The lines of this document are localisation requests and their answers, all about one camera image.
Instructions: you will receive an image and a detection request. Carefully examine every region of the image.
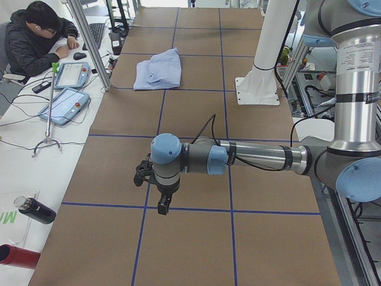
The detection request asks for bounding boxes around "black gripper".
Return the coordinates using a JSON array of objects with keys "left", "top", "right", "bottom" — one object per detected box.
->
[{"left": 133, "top": 153, "right": 180, "bottom": 215}]

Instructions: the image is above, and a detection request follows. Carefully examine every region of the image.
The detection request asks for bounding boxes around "blue striped button shirt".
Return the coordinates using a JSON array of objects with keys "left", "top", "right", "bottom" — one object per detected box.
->
[{"left": 133, "top": 48, "right": 182, "bottom": 91}]

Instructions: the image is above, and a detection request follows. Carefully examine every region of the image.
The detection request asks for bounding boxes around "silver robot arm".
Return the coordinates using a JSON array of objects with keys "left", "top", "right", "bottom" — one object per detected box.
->
[{"left": 133, "top": 1, "right": 380, "bottom": 215}]

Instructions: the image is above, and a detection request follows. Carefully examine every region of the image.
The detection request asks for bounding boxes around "black water bottle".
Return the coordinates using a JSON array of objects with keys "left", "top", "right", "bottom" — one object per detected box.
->
[{"left": 14, "top": 196, "right": 56, "bottom": 225}]

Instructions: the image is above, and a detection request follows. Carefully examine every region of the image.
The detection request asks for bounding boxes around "near teach pendant tablet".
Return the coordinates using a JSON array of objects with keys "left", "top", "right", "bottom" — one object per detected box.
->
[{"left": 51, "top": 88, "right": 90, "bottom": 126}]

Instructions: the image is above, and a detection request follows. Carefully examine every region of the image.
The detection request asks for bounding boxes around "teach pendant tablet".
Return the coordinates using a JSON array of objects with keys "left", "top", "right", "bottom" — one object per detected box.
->
[
  {"left": 51, "top": 88, "right": 90, "bottom": 126},
  {"left": 54, "top": 62, "right": 91, "bottom": 90}
]

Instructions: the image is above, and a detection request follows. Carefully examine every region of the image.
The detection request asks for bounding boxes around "red water bottle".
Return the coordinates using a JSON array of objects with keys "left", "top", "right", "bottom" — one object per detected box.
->
[{"left": 1, "top": 244, "right": 40, "bottom": 269}]

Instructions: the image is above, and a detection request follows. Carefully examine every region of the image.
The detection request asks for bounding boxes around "far teach pendant tablet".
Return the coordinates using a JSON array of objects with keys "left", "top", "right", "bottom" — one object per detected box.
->
[{"left": 54, "top": 62, "right": 91, "bottom": 90}]

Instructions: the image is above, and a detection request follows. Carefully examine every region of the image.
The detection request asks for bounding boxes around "small black phone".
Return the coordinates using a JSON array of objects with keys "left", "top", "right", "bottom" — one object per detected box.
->
[{"left": 32, "top": 81, "right": 51, "bottom": 94}]

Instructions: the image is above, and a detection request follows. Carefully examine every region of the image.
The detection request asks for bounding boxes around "black computer mouse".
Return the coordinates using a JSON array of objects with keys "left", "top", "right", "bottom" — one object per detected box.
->
[{"left": 73, "top": 52, "right": 87, "bottom": 61}]

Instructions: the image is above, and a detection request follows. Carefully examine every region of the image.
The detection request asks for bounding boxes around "white plastic chair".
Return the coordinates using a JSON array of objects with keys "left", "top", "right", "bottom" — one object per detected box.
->
[{"left": 292, "top": 117, "right": 335, "bottom": 142}]

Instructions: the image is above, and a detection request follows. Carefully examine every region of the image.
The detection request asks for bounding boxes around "black keyboard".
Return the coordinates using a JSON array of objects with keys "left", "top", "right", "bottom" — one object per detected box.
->
[{"left": 89, "top": 23, "right": 105, "bottom": 49}]

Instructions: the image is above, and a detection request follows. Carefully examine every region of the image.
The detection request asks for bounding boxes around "seated person in black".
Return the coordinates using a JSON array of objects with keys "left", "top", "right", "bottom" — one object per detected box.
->
[{"left": 5, "top": 1, "right": 79, "bottom": 80}]

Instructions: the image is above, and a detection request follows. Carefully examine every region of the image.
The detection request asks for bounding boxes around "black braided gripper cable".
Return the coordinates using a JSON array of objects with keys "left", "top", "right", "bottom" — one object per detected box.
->
[{"left": 190, "top": 113, "right": 286, "bottom": 172}]

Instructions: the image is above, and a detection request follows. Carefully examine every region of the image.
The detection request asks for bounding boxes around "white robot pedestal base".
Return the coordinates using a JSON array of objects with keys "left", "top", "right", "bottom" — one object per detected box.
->
[{"left": 235, "top": 0, "right": 299, "bottom": 105}]

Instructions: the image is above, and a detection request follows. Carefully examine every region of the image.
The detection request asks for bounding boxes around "aluminium frame post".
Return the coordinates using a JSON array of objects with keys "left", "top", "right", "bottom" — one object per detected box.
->
[{"left": 67, "top": 0, "right": 111, "bottom": 91}]

